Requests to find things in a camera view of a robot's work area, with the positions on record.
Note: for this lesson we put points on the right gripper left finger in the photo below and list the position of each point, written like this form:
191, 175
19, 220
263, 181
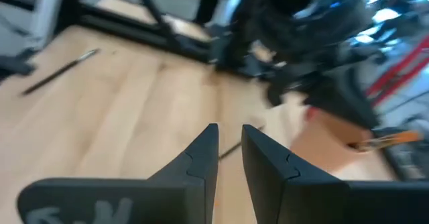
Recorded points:
201, 170

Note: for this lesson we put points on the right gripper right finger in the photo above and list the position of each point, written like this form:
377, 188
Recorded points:
268, 177

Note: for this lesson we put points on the wide paintbrush gold ferrule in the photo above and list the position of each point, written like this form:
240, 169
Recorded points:
395, 138

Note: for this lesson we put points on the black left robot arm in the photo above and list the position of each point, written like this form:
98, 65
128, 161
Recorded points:
278, 26

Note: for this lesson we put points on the black paintbrush orange tip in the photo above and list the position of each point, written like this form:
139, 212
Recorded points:
231, 149

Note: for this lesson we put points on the orange cup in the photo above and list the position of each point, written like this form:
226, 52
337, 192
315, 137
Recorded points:
321, 150

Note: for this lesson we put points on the red desk lamp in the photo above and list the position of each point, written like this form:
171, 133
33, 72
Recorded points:
422, 48

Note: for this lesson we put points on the black paintbrush silver ferrule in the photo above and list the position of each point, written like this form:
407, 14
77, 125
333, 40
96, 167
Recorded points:
60, 72

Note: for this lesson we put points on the grey equipment box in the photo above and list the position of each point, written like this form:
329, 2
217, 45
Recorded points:
30, 23

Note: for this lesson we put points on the black aluminium table frame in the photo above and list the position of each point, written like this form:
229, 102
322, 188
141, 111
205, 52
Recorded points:
117, 24

